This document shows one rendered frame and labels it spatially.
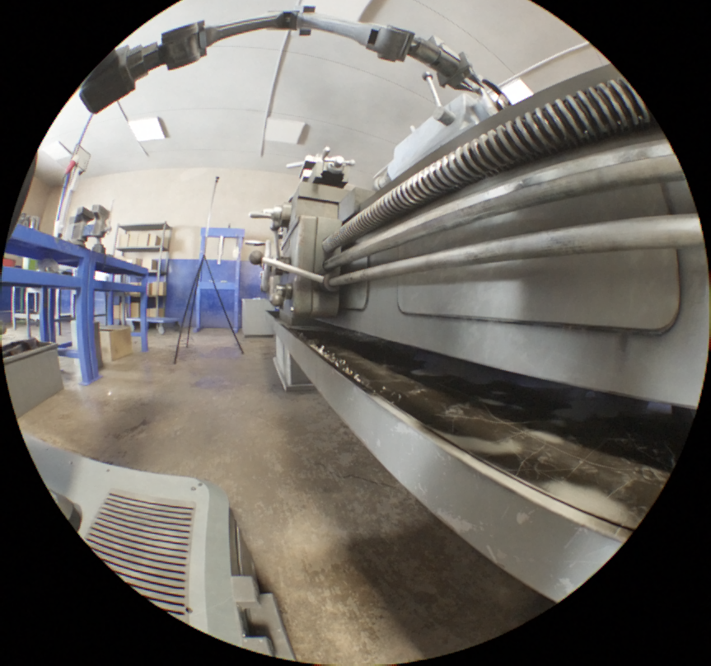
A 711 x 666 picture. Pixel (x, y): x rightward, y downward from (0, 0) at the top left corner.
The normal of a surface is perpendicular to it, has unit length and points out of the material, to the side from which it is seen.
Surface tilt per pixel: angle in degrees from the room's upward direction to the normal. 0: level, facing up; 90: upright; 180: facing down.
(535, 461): 0
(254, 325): 90
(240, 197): 90
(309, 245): 90
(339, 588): 0
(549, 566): 90
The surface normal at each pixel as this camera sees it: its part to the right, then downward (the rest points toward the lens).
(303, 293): 0.41, 0.04
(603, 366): -0.91, -0.02
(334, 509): 0.04, -1.00
